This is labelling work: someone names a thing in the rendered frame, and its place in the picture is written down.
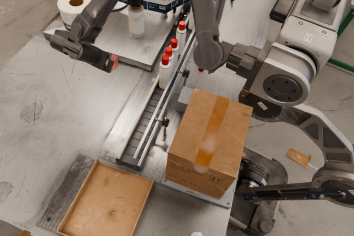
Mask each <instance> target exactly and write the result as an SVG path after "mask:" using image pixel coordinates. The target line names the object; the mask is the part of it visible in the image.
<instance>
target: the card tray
mask: <svg viewBox="0 0 354 236"><path fill-rule="evenodd" d="M153 183H154V179H153V181H151V180H148V179H145V178H143V177H140V176H138V175H135V174H132V173H129V172H126V171H123V170H121V169H118V168H115V167H113V166H110V165H107V164H105V163H102V162H99V160H98V158H97V159H96V161H95V162H94V164H93V166H92V168H91V170H90V171H89V173H88V175H87V177H86V179H85V180H84V182H83V184H82V186H81V188H80V189H79V191H78V193H77V195H76V197H75V199H74V200H73V202H72V204H71V206H70V208H69V209H68V211H67V213H66V215H65V217H64V218H63V220H62V222H61V224H60V226H59V227H58V229H57V231H56V232H57V233H59V234H62V235H64V236H133V234H134V232H135V229H136V227H137V224H138V222H139V219H140V217H141V214H142V212H143V209H144V207H145V204H146V201H147V199H148V197H149V194H150V192H151V189H152V186H153Z"/></svg>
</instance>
